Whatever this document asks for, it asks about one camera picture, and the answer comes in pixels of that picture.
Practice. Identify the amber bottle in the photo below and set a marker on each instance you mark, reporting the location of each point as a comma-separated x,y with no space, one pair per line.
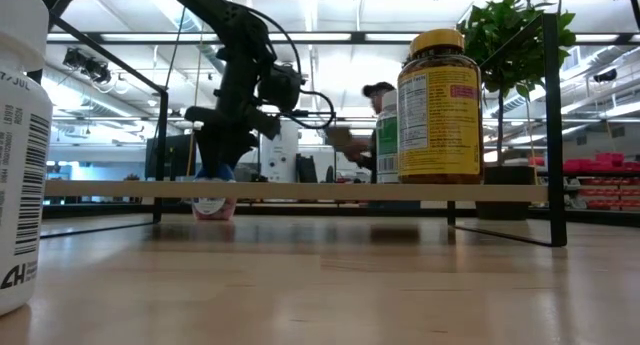
440,125

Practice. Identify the wooden shelf, black metal legs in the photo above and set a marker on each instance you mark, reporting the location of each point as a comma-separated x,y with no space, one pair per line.
350,191

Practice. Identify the black monitor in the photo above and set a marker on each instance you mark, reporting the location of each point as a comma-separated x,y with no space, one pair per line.
172,155

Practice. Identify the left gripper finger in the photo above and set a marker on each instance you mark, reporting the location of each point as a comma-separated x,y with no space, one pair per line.
225,152

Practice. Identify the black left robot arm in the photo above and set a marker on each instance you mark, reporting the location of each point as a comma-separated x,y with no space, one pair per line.
240,30

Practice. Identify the person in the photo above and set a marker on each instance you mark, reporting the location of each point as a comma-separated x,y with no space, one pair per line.
377,92

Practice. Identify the blue-capped medicine bottle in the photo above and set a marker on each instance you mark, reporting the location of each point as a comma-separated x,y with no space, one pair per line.
215,210

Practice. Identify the black ceiling spotlights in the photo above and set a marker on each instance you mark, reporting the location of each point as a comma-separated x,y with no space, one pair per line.
87,65

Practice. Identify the green leafy plant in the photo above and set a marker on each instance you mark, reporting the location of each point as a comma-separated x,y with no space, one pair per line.
500,35

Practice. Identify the rack of red bins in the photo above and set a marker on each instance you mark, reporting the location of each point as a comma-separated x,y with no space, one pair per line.
605,165

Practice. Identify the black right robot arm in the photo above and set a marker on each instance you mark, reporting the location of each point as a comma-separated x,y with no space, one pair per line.
637,5

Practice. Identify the white cabinet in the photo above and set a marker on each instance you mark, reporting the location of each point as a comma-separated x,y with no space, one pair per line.
280,155

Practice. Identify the black plant pot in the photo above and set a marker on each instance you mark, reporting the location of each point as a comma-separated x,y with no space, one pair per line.
502,210

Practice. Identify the green-label bottle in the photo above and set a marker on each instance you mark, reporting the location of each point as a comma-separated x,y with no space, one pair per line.
387,135

